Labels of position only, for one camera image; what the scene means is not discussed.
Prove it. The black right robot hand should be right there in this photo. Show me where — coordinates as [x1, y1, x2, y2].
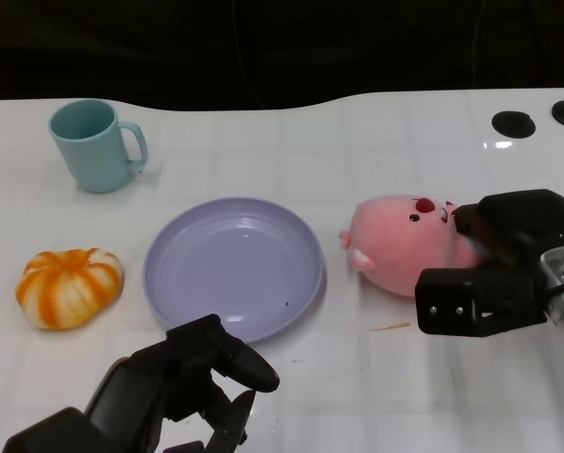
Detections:
[414, 189, 564, 340]

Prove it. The pink plush beaver doll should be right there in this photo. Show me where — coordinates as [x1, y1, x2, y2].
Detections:
[339, 195, 489, 298]

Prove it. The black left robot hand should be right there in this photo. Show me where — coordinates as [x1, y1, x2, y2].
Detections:
[81, 314, 281, 453]

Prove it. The orange white striped pumpkin toy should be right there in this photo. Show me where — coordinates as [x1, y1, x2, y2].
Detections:
[15, 246, 124, 330]

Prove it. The lavender plastic plate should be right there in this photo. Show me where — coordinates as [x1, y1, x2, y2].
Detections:
[142, 196, 325, 344]

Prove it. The light blue plastic mug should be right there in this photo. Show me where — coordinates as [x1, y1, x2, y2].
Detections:
[48, 97, 149, 193]

